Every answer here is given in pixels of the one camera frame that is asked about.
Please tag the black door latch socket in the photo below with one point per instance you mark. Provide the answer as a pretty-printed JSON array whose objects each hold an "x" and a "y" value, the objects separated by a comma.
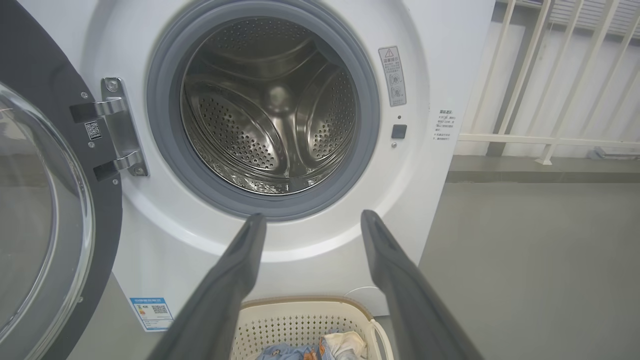
[{"x": 399, "y": 131}]

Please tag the black round glass washer door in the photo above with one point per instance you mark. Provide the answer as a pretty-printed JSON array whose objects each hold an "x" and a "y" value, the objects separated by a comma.
[{"x": 50, "y": 60}]

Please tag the blue bear-print clothes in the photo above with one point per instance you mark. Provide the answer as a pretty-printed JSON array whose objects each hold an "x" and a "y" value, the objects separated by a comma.
[{"x": 270, "y": 125}]

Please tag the cream laundry basket brown rim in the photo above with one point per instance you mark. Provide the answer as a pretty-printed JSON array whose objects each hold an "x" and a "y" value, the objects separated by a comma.
[{"x": 280, "y": 325}]

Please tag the small QR code sticker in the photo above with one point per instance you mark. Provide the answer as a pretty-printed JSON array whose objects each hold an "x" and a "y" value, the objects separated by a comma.
[{"x": 93, "y": 130}]

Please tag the blue energy label sticker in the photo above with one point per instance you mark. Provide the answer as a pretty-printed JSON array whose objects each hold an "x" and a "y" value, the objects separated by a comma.
[{"x": 151, "y": 314}]

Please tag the white front-load washing machine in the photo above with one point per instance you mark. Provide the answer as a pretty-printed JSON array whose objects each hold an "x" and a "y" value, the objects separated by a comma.
[{"x": 165, "y": 240}]

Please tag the round white filter cover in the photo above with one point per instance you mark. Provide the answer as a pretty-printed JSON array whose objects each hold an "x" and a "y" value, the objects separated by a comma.
[{"x": 364, "y": 299}]

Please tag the grey warning sticker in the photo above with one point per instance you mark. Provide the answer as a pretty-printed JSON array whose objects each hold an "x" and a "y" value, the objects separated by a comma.
[{"x": 392, "y": 76}]

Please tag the blue bear print garment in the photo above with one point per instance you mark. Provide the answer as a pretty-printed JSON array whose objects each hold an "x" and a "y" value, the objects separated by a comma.
[{"x": 285, "y": 353}]

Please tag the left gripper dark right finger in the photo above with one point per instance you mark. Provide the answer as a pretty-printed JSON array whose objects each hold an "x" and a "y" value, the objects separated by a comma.
[{"x": 410, "y": 300}]

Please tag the blue garment with white lining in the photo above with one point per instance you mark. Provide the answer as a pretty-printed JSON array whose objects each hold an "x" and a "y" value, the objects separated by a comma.
[{"x": 345, "y": 345}]

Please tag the white metal railing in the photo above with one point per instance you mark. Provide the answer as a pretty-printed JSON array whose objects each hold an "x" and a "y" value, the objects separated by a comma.
[{"x": 525, "y": 139}]

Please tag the small text label sticker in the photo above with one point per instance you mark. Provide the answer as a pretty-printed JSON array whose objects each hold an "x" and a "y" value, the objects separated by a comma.
[{"x": 444, "y": 125}]

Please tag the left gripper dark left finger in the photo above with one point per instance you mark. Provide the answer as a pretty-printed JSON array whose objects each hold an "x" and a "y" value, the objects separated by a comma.
[{"x": 215, "y": 300}]

